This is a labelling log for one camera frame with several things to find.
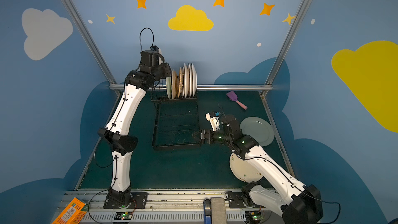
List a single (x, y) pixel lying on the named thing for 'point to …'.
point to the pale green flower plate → (168, 84)
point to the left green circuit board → (123, 215)
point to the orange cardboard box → (73, 213)
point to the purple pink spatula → (233, 97)
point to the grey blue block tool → (214, 210)
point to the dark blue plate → (174, 84)
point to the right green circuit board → (253, 216)
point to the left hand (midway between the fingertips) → (169, 66)
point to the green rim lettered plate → (193, 82)
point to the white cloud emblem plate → (186, 81)
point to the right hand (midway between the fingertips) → (199, 133)
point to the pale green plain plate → (259, 129)
